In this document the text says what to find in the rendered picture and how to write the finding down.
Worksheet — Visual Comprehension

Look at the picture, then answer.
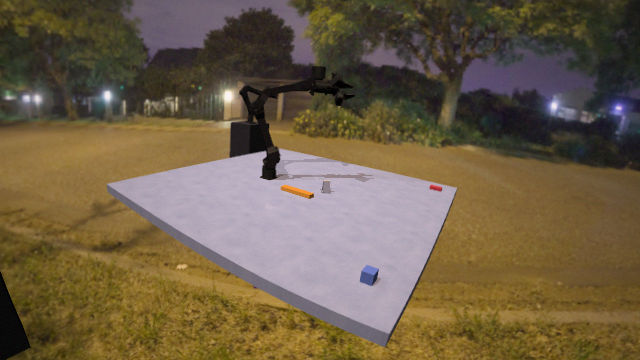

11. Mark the orange bar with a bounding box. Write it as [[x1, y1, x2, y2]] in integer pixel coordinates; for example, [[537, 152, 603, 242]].
[[281, 185, 314, 199]]

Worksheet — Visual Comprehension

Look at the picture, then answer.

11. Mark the small blue cube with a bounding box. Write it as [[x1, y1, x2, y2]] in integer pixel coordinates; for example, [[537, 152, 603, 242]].
[[360, 265, 379, 286]]

